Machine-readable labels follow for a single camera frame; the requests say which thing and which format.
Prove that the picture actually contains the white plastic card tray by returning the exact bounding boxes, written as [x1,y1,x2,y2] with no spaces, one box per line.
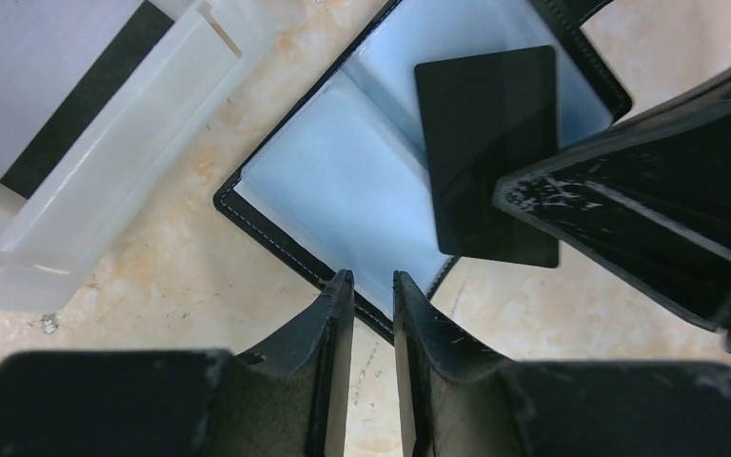
[0,1,276,313]

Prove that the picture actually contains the black credit card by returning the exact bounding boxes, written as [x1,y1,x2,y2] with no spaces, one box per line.
[414,46,560,268]

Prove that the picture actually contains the black leather card holder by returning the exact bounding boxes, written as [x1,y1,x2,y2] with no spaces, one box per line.
[213,1,632,341]

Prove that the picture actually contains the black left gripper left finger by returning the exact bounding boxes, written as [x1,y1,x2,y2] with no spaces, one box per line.
[201,269,354,456]

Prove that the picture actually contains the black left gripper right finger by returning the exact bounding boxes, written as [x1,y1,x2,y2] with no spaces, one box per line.
[393,271,527,456]

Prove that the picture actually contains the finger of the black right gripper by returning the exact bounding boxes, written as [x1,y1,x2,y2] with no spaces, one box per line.
[493,99,731,330]
[559,67,731,162]

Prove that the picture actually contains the silver magnetic stripe card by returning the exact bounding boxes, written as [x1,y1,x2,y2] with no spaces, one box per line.
[0,1,174,198]

